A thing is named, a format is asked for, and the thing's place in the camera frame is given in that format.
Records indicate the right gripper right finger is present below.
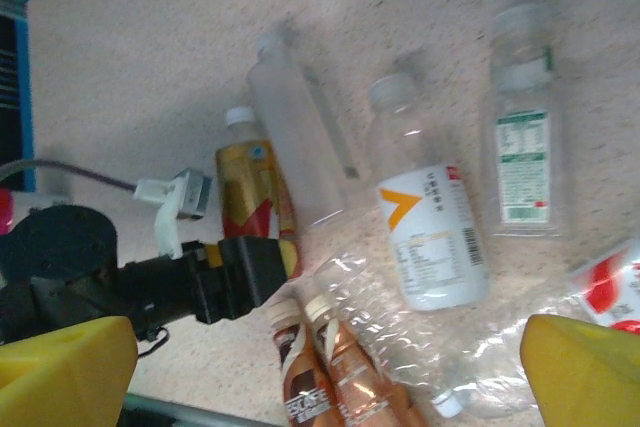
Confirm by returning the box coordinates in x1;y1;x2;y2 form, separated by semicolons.
519;314;640;427

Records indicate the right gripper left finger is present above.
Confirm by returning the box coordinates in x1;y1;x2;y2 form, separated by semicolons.
0;314;139;427

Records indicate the gold red label bottle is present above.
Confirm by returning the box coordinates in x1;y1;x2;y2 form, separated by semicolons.
214;106;304;278

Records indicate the red white label water bottle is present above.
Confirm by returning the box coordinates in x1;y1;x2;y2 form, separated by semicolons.
439;239;640;413

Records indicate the brown coffee drink bottle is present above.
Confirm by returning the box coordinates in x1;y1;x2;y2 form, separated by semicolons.
304;294;431;427
267;301;346;427

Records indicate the clear plastic bottle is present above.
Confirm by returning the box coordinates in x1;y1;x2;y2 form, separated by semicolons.
312;251;471;418

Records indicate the frosted clear tall bottle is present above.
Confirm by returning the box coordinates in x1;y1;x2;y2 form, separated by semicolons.
245;31;371;228

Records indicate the white label orange arrow bottle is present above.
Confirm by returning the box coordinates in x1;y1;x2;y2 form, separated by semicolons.
367;72;491;312

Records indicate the green label clear bottle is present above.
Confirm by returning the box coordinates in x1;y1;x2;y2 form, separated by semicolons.
482;2;571;238

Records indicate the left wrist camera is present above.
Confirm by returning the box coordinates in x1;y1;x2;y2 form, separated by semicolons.
134;167;214;258

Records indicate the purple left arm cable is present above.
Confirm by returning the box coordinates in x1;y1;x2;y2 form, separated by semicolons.
0;159;146;196

